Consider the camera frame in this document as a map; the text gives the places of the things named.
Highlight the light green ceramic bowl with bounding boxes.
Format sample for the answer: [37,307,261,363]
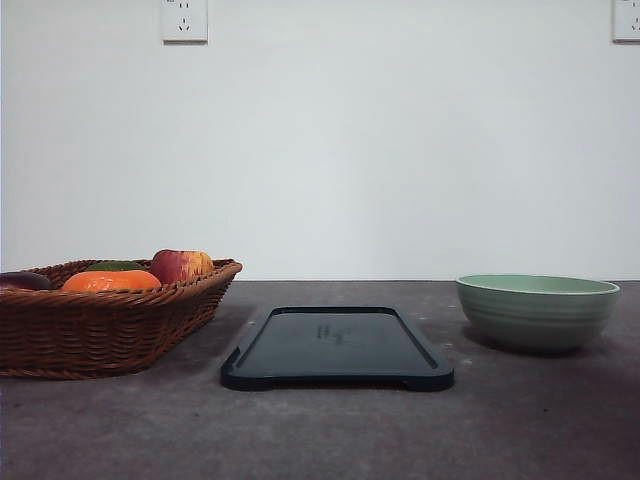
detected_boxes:
[455,274,621,352]

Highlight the brown wicker basket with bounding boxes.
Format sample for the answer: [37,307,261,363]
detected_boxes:
[0,260,242,379]

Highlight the dark blue rectangular tray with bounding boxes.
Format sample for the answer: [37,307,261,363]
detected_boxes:
[222,306,455,391]

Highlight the red yellow apple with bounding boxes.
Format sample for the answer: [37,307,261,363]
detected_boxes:
[150,249,214,284]

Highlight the green avocado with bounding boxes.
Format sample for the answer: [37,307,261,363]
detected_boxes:
[86,261,146,271]

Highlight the orange fruit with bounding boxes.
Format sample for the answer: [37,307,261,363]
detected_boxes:
[62,270,162,292]

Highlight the dark red apple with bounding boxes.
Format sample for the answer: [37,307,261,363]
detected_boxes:
[0,272,50,290]

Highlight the white wall socket left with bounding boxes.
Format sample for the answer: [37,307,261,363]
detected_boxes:
[160,0,209,48]

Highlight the white wall socket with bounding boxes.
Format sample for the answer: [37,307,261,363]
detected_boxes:
[609,0,640,48]
[160,0,209,48]

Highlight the white wall socket right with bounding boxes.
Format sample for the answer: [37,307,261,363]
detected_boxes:
[609,0,640,48]

